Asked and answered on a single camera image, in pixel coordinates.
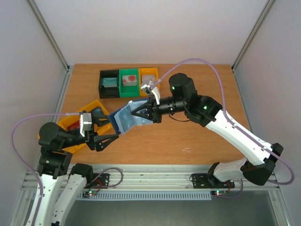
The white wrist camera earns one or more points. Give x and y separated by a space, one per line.
149 89
85 123

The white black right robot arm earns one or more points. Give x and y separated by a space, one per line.
260 157

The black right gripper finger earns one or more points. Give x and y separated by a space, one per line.
144 116
143 109

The yellow bin with blue cards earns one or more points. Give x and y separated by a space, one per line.
93 105

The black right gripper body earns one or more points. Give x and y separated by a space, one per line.
155 112

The red white card stack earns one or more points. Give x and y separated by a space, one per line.
129 80

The black bin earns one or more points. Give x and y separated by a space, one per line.
108 92

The teal card stack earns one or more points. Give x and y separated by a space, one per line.
109 82

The yellow bin with red cards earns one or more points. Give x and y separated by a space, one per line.
64 123

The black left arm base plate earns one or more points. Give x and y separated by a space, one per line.
101 181

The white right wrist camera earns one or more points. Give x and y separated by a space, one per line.
149 89

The aluminium rail base frame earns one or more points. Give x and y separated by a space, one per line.
148 177

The green bin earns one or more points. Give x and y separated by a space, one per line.
129 91

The blue card stack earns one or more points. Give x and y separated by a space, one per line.
98 113

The left small circuit board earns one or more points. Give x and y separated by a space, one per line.
89 194

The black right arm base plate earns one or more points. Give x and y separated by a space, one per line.
202 180

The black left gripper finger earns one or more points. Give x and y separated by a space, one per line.
101 142
102 126

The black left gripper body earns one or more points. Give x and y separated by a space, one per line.
90 138

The small circuit board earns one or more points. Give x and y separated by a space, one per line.
217 193
89 194

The blue zip card holder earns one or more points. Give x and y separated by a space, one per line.
122 120

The grey white card stack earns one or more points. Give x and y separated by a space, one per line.
148 79

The grey slotted cable duct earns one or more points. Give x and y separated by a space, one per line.
146 196

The right small circuit board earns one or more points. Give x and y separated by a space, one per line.
217 193

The yellow bin at table back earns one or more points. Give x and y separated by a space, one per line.
143 71

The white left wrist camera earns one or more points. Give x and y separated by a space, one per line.
85 123

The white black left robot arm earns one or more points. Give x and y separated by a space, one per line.
57 187

